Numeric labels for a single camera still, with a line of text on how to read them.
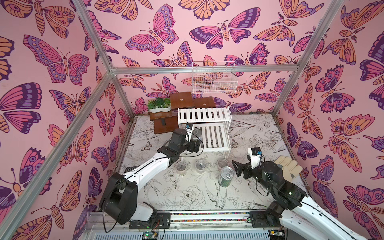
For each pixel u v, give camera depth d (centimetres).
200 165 88
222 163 87
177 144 64
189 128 73
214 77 101
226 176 78
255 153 61
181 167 86
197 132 83
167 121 109
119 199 42
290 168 90
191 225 73
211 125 97
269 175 53
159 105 97
